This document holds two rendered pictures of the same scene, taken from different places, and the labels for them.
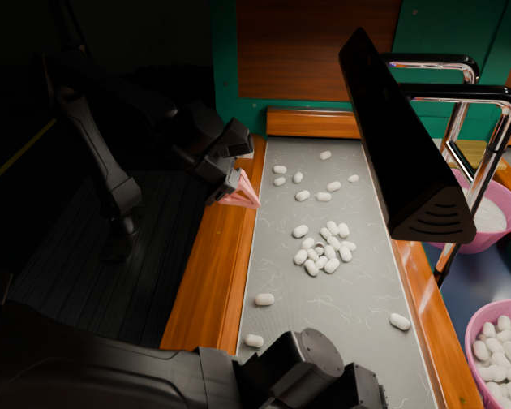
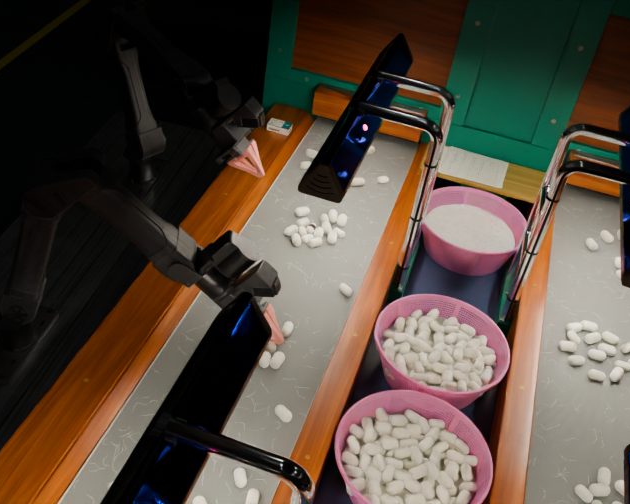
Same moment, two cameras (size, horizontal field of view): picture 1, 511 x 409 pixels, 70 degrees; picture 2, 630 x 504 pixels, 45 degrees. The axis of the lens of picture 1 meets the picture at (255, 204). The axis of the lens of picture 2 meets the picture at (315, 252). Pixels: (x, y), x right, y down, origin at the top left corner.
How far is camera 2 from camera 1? 101 cm
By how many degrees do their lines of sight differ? 5
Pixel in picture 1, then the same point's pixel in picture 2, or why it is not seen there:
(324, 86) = not seen: hidden behind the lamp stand
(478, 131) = (545, 161)
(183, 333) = not seen: hidden behind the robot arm
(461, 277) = (440, 288)
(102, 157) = (139, 103)
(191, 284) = (189, 225)
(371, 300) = (334, 274)
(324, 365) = (244, 251)
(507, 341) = (423, 322)
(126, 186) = (153, 133)
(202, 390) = (175, 241)
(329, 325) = (289, 280)
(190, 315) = not seen: hidden behind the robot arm
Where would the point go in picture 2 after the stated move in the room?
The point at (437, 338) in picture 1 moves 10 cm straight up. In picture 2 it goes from (364, 302) to (373, 265)
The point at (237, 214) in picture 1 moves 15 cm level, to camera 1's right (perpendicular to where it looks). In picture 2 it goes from (248, 183) to (309, 197)
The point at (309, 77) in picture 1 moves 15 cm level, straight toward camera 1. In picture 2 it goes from (368, 62) to (351, 85)
